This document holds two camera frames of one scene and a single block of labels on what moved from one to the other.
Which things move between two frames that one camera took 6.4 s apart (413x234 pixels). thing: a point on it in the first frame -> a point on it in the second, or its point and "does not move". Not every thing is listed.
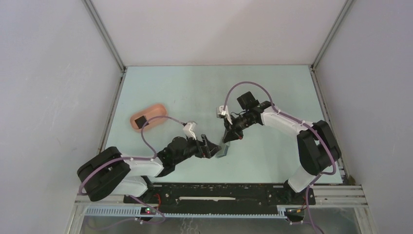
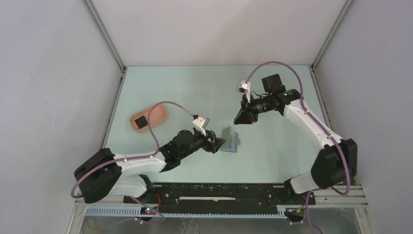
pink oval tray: [156, 111] does not move
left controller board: [147, 211] does not move
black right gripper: [232, 132] -> [246, 115]
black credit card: [140, 122] does not move
